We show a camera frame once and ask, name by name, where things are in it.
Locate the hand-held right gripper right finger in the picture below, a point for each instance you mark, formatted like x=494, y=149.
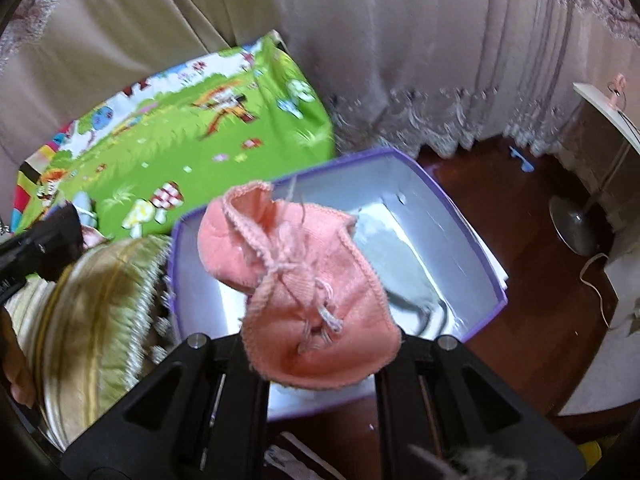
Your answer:
x=400, y=400

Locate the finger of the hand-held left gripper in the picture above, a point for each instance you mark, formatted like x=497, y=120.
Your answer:
x=60, y=235

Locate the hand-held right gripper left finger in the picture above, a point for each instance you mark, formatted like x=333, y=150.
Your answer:
x=245, y=400

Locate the pink knitted hat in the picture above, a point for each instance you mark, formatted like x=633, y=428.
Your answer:
x=310, y=260

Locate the purple cardboard box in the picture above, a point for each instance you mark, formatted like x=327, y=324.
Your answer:
x=415, y=200

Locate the person's left hand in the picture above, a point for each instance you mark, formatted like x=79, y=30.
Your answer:
x=15, y=365

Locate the light blue fluffy cloth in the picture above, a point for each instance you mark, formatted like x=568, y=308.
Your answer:
x=86, y=210

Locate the grey fuzzy cloth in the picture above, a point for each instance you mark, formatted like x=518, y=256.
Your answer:
x=470, y=462

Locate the gold fringed cushion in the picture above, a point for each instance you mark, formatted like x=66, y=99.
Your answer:
x=100, y=320

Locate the cartoon printed blanket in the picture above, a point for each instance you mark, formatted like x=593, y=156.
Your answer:
x=175, y=150

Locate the small yellow object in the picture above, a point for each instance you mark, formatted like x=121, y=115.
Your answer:
x=589, y=449

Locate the white round rug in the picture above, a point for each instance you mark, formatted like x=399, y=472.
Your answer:
x=605, y=375

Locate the metal fan stand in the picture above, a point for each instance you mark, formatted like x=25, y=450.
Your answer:
x=575, y=222

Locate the small blue object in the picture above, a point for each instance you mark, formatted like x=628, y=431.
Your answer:
x=522, y=162

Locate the white table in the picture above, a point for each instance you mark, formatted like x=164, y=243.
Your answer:
x=600, y=105

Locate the lace-patterned pinkish curtain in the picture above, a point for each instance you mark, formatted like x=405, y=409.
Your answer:
x=425, y=35

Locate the small pink object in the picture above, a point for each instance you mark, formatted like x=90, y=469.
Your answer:
x=619, y=87

